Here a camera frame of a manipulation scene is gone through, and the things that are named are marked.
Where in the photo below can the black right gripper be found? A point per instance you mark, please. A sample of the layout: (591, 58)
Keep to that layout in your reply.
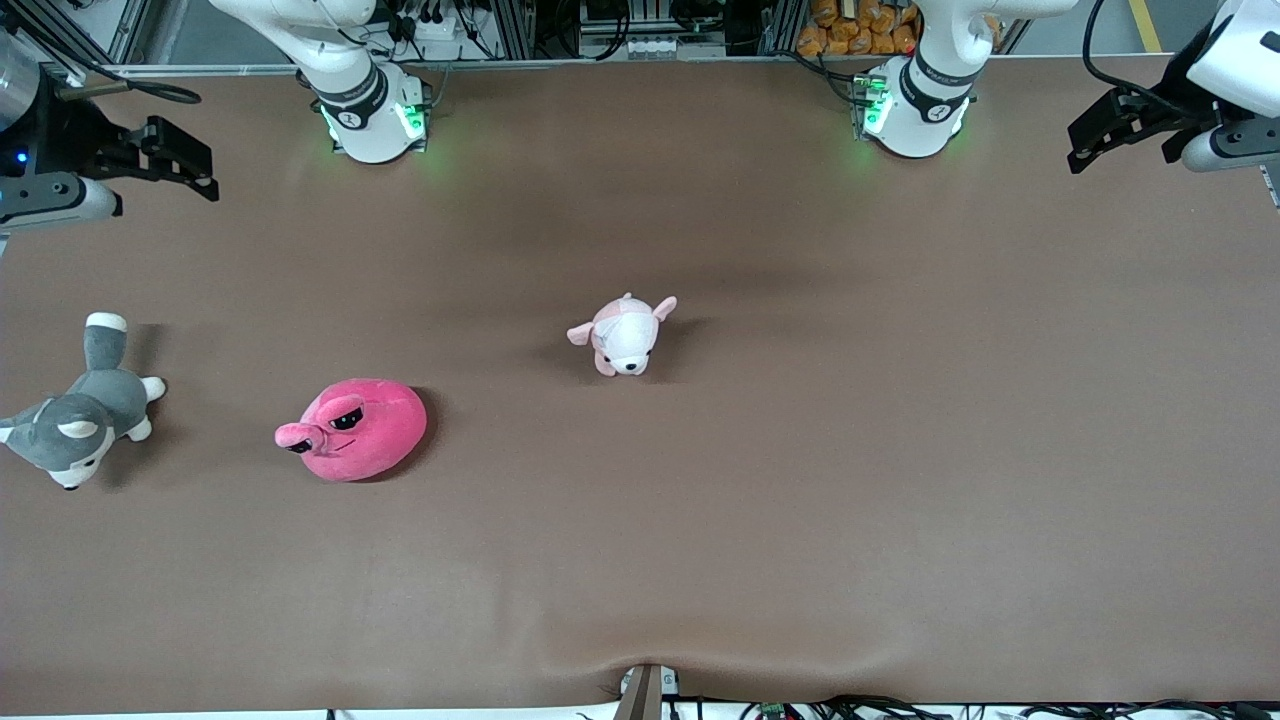
(62, 135)

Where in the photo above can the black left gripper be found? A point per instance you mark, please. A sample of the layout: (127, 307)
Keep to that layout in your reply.
(1163, 113)

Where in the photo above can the round hot pink plush toy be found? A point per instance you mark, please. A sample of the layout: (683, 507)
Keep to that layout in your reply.
(380, 430)

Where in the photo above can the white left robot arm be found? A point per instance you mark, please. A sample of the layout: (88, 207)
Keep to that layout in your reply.
(915, 125)

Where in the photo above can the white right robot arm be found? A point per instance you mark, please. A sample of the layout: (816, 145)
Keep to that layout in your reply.
(365, 125)

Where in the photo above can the grey white husky plush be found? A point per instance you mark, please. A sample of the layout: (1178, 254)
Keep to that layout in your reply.
(100, 400)

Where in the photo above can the white power strip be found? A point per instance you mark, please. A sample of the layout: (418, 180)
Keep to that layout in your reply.
(440, 28)

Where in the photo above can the orange packaged items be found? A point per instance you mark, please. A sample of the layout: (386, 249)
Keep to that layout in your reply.
(850, 35)

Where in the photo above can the pale pink white plush dog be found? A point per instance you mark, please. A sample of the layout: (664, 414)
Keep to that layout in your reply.
(625, 340)

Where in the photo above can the white connector block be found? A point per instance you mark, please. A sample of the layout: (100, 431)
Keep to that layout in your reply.
(660, 46)

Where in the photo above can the aluminium frame post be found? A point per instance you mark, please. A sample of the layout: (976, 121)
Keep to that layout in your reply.
(780, 25)
(515, 30)

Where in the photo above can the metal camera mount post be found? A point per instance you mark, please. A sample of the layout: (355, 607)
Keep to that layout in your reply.
(640, 695)

